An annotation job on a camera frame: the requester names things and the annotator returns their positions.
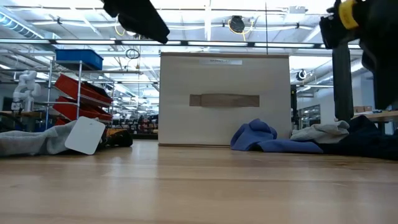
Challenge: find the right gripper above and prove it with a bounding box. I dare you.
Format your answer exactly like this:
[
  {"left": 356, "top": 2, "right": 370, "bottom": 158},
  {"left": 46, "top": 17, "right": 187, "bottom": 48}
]
[{"left": 319, "top": 0, "right": 398, "bottom": 122}]

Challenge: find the black printed-waistband underwear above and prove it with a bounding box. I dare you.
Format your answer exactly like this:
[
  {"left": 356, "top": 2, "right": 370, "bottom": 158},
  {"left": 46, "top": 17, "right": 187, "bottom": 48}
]
[{"left": 323, "top": 114, "right": 398, "bottom": 161}]

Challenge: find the light grey white garment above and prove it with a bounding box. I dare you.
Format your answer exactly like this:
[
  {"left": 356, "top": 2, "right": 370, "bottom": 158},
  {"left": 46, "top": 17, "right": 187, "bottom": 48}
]
[{"left": 290, "top": 120, "right": 351, "bottom": 144}]

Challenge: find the black striped sock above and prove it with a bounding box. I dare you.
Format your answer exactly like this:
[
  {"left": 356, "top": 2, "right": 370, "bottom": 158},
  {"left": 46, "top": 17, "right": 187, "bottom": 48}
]
[{"left": 101, "top": 128, "right": 134, "bottom": 148}]

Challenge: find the beige fabric storage box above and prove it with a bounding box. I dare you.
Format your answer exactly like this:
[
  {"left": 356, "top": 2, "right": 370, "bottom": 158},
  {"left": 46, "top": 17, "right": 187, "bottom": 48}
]
[{"left": 157, "top": 52, "right": 292, "bottom": 147}]

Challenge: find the long grey sock with tag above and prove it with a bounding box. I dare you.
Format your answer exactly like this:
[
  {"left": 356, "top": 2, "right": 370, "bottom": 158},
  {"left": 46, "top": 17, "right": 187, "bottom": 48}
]
[{"left": 0, "top": 116, "right": 106, "bottom": 156}]

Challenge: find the blue plastic bin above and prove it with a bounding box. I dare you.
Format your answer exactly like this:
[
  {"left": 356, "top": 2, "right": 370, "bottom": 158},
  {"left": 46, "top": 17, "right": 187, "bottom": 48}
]
[{"left": 55, "top": 49, "right": 104, "bottom": 71}]

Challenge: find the metal shelf rack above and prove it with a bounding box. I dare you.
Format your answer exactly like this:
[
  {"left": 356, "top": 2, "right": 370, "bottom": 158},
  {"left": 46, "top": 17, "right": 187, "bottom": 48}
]
[{"left": 45, "top": 58, "right": 116, "bottom": 131}]

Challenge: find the red plastic bin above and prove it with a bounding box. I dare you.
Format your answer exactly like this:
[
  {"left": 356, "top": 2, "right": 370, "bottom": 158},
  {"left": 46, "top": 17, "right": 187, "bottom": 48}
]
[
  {"left": 54, "top": 73, "right": 113, "bottom": 105},
  {"left": 52, "top": 96, "right": 113, "bottom": 123}
]

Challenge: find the black ceiling cable reel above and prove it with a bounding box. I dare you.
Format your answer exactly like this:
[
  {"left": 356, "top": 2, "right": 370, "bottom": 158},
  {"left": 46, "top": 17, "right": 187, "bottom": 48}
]
[{"left": 228, "top": 14, "right": 252, "bottom": 34}]

